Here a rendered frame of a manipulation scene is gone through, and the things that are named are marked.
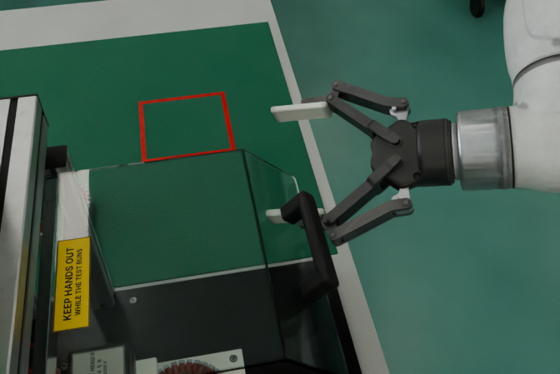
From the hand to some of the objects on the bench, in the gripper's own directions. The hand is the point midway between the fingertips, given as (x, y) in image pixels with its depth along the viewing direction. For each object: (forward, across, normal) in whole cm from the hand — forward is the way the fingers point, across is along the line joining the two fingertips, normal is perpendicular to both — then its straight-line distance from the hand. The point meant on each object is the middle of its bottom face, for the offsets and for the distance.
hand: (280, 163), depth 78 cm
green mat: (+51, +13, -16) cm, 55 cm away
